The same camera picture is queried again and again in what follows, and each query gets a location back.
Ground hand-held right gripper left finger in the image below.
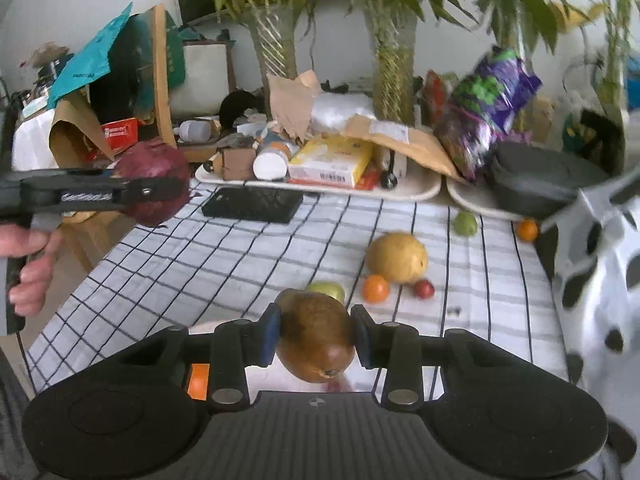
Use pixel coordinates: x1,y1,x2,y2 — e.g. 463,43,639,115
117,304,282,407

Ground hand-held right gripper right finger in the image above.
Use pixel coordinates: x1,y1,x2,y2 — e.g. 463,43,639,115
350,304,520,408

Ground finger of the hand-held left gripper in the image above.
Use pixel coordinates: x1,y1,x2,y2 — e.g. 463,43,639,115
122,177,190,209

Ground brown mango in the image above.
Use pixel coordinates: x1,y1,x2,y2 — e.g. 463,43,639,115
274,288,357,385

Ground white plate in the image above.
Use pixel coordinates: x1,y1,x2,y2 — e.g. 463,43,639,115
187,320,383,395

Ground green apple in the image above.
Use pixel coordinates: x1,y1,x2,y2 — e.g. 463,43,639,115
453,211,478,237
306,281,346,305

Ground large yellow fruit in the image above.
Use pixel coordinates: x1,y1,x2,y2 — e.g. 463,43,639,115
365,232,430,283

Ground person's left hand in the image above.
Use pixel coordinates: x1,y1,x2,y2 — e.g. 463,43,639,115
0,222,63,317

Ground white cloth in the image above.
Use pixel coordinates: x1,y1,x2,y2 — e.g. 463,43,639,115
12,115,58,171

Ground brown paper bag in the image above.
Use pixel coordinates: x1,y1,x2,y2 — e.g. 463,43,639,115
48,91,116,168

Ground red cardboard box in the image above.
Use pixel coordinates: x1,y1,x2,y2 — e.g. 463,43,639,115
100,117,140,151

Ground small white bottle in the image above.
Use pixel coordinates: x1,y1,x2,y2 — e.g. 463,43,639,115
179,120,213,143

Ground checkered tablecloth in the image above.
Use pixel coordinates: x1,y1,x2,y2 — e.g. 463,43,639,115
25,180,571,396

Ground large orange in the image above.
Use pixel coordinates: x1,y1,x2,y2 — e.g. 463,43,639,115
187,364,210,401

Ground small brown box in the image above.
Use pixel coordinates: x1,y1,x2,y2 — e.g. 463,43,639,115
220,147,257,181

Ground black flat box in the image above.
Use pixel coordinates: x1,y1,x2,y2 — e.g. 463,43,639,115
201,186,304,224

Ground wooden chair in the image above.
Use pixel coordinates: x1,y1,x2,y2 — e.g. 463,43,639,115
62,4,221,271

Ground white cap bottle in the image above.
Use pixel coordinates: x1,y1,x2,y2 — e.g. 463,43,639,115
252,137,301,181

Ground black round object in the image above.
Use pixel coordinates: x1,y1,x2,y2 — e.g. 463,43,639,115
220,91,263,128

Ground teal plastic bag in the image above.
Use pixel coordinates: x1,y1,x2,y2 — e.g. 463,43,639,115
47,2,133,111

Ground dark green bag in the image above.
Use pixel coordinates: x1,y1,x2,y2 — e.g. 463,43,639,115
165,10,187,86

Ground white oval tray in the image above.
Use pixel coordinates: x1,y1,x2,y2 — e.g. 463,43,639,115
446,175,541,221
195,160,442,203

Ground crumpled brown paper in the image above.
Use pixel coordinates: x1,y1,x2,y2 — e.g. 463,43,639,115
266,71,323,143

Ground yellow cardboard box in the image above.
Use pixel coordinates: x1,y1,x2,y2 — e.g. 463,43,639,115
288,135,375,188

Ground brown padded envelope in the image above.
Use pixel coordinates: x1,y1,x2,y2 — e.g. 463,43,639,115
342,115,466,181

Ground white plastic bag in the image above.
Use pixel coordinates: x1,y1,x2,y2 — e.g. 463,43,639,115
312,91,376,133

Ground grey clothing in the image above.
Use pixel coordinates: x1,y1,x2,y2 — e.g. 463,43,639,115
0,350,33,480

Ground black zip pouch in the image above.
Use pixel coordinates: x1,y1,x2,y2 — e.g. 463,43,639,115
487,141,608,220

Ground cow print cloth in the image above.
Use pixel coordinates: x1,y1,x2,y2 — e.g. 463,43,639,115
537,167,640,480

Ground red snack bag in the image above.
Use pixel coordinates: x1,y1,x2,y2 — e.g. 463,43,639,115
425,71,451,126

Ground purple snack bag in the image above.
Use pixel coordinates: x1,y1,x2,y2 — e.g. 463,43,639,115
434,47,543,183

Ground black printed bag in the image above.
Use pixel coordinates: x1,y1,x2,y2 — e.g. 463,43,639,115
562,107,626,176

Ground slim glass vase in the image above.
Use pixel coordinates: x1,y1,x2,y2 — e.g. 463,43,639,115
597,25,628,111

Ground blue plastic bag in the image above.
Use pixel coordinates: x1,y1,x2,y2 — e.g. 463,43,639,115
625,55,640,106

